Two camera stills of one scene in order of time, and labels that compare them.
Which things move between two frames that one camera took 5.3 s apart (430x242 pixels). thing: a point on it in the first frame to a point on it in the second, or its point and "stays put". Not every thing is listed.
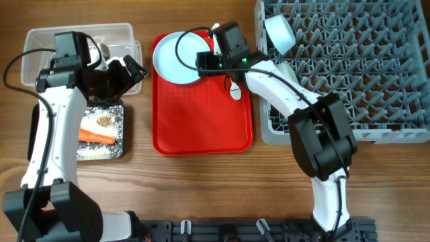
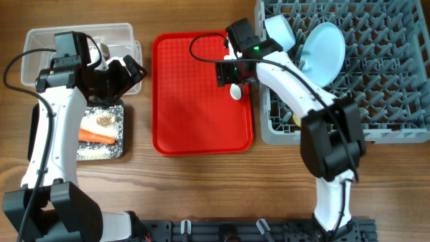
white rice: x=105 y=120 stays put
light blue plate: x=166 y=62 to x=322 y=52
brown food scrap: x=105 y=121 stays put
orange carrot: x=90 y=137 stays put
